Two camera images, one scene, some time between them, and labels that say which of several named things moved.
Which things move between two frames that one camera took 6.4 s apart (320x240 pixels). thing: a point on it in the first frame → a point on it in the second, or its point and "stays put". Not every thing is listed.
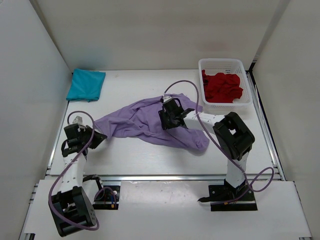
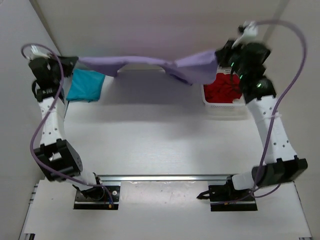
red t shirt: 221,88 stays put
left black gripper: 98,138 → 68,63
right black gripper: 166,125 → 222,55
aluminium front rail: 170,178 stays put
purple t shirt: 143,118 → 199,68
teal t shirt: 86,85 stays put
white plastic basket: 225,85 stays put
